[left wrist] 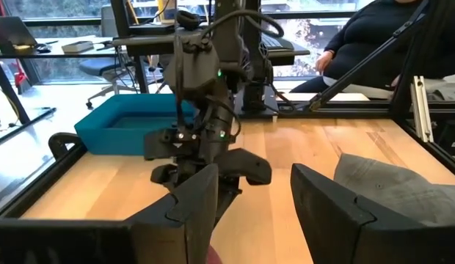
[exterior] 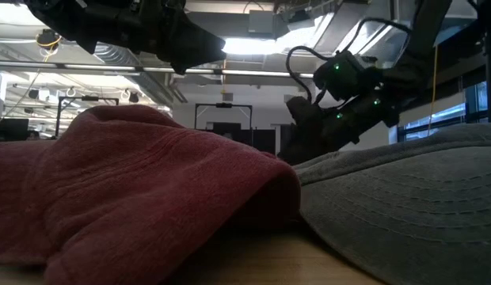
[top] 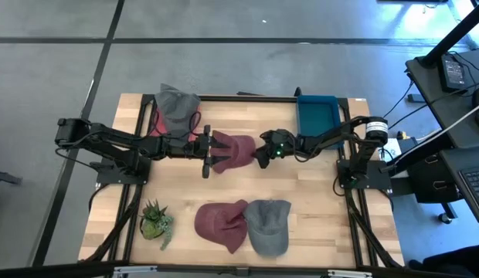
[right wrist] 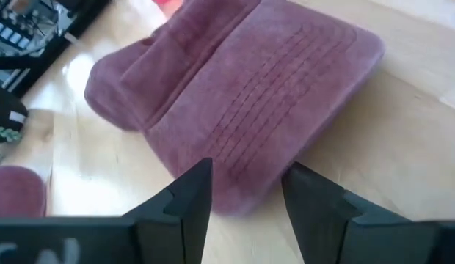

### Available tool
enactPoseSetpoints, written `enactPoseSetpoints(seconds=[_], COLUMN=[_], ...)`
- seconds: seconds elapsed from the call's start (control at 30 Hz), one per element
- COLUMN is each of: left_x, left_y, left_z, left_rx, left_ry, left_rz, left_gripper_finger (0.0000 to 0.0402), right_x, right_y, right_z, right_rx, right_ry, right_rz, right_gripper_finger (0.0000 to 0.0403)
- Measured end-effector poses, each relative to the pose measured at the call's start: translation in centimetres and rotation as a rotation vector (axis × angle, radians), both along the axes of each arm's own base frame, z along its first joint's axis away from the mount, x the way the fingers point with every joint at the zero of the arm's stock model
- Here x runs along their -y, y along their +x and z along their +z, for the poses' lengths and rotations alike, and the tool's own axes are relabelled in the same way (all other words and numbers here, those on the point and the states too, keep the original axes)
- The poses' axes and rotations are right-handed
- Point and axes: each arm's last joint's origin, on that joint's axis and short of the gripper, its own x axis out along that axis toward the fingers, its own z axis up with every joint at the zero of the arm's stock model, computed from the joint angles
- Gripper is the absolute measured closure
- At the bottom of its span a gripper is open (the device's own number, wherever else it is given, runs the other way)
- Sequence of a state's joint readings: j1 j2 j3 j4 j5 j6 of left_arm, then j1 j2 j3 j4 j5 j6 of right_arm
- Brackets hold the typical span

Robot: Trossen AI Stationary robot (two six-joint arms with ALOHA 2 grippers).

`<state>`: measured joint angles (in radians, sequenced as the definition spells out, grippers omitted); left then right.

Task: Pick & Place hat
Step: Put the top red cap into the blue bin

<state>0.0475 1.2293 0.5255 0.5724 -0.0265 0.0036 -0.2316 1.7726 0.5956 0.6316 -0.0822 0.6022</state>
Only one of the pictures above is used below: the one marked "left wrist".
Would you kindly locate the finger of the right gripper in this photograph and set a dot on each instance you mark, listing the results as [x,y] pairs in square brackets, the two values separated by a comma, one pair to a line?
[165,174]
[249,166]

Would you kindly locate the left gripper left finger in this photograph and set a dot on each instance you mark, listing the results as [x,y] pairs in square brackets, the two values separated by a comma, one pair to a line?
[183,227]

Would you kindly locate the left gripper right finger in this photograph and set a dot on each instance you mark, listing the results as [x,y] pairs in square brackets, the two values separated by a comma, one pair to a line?
[337,227]

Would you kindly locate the maroon cotton cap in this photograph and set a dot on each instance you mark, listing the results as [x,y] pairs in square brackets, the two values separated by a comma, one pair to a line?
[214,258]

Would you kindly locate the grey cotton cap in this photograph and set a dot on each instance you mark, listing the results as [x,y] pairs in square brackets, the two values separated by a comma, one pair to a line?
[396,190]

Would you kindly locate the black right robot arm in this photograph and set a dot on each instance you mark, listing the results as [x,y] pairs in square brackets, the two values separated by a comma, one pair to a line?
[192,69]

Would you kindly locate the blue plastic bin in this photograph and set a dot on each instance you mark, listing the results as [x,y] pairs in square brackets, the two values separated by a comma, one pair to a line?
[102,135]

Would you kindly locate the grey office chair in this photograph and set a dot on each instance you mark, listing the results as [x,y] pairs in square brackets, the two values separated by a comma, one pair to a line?
[106,69]

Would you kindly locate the black office desk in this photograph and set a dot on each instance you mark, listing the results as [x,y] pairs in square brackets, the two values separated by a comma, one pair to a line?
[150,44]

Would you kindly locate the black computer keyboard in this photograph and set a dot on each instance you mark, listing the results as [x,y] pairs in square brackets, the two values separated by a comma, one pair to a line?
[273,42]

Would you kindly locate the person's hand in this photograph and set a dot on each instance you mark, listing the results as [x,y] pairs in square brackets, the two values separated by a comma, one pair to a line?
[323,61]

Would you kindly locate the black headphones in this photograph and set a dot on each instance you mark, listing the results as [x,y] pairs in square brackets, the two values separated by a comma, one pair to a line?
[188,19]

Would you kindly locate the white box device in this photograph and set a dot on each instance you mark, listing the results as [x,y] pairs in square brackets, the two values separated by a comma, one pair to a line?
[78,46]

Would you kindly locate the person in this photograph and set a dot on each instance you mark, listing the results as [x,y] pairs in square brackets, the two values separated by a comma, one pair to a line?
[363,40]

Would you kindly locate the red floor object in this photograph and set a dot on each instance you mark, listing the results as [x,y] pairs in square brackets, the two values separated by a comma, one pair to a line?
[20,78]

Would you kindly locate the black computer mouse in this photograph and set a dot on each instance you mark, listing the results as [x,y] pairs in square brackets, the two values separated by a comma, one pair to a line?
[43,47]

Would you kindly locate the open dark laptop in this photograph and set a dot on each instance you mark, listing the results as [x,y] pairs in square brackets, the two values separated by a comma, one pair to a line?
[12,33]

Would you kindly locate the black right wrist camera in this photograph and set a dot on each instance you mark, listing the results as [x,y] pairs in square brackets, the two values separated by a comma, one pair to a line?
[165,143]

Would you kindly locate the black table frame rail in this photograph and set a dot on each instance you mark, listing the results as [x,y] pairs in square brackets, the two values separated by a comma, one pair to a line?
[433,150]
[36,183]

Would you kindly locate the silver aluminium bracket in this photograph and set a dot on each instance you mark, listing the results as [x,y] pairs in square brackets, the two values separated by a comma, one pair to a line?
[421,110]

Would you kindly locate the black frame strut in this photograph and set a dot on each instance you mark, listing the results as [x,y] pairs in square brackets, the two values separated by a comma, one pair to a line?
[363,62]

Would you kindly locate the black frame post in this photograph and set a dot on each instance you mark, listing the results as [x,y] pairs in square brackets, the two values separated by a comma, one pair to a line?
[414,55]

